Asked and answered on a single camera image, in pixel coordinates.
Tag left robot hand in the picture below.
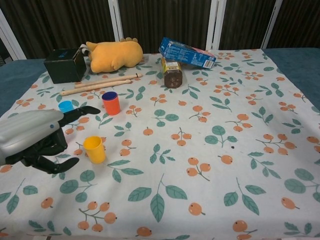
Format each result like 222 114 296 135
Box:
0 105 101 175

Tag light blue plastic cup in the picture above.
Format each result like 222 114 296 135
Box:
58 100 75 114

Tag yellow plastic cup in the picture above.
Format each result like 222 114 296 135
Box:
82 135 107 165

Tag dark blue plastic cup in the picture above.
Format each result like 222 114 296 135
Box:
102 91 119 102

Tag teal table cover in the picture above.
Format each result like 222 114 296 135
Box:
0 47 320 119

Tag black cardboard box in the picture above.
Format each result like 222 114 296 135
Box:
43 48 88 85

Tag wooden drumstick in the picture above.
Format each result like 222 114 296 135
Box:
74 72 144 89
59 79 132 97

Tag orange plastic cup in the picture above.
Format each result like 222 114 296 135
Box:
101 91 121 117

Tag dark slatted screen panel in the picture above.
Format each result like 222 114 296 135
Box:
261 0 320 50
108 0 227 55
0 0 125 61
209 0 280 51

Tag yellow plush toy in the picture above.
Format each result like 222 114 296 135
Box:
79 36 145 74

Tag yellow label bottle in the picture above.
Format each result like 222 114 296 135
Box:
160 56 184 89

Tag floral print tablecloth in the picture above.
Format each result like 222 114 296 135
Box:
0 48 320 240

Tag blue cookie box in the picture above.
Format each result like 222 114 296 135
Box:
158 37 217 70

